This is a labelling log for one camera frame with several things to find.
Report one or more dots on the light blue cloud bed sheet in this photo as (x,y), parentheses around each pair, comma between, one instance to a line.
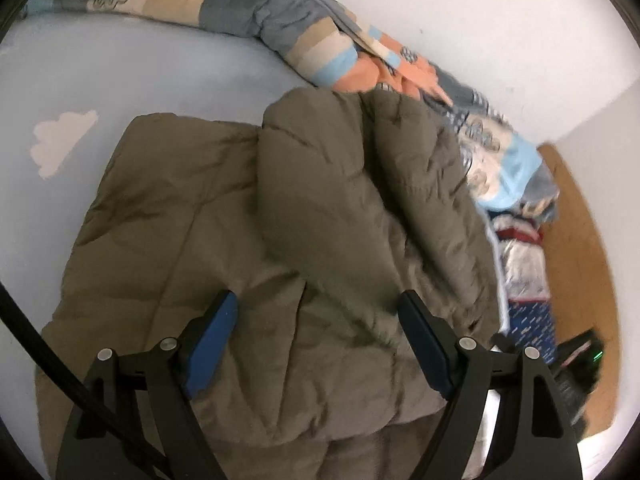
(150,70)

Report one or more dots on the patchwork printed quilt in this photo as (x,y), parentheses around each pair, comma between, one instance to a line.
(280,15)

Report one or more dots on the star print pillow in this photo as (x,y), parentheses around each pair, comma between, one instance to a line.
(525,270)

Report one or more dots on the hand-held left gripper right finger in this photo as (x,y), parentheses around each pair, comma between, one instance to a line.
(422,345)

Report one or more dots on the olive brown padded coat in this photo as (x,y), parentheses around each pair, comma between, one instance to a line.
(310,200)

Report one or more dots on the wooden headboard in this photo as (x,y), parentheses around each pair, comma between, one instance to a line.
(580,240)

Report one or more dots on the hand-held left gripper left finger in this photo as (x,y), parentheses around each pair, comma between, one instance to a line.
(212,345)

